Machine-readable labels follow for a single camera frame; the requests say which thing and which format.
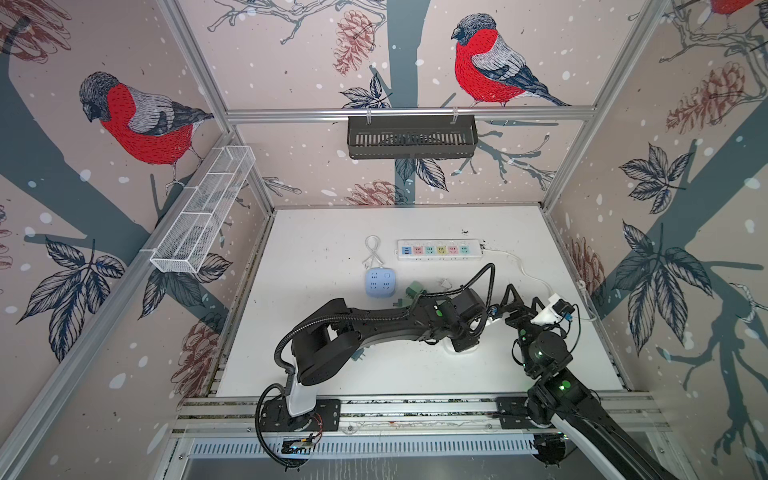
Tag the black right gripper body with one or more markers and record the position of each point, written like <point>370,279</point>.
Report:
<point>527,333</point>

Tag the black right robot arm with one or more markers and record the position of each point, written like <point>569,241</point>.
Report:
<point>559,399</point>

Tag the white multicolour power strip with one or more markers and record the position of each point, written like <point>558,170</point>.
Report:
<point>438,249</point>

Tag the blue square socket hub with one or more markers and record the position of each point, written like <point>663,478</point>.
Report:
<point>380,282</point>

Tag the white wire mesh shelf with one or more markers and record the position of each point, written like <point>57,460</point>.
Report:
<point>194,231</point>

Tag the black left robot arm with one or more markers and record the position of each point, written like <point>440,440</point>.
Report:
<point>317,348</point>

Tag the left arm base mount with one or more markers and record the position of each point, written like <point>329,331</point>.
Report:
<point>273,416</point>

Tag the black hanging wire basket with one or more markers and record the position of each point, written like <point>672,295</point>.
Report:
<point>412,137</point>

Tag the teal plug adapter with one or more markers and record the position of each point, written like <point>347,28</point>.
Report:
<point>359,355</point>

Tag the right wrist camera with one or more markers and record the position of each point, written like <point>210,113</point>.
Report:
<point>556,310</point>

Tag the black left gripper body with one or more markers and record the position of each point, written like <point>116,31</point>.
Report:
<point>492,310</point>

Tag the green plug adapter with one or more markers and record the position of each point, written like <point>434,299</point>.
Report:
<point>414,291</point>

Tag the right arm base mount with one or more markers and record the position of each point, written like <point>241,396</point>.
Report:
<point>513,412</point>

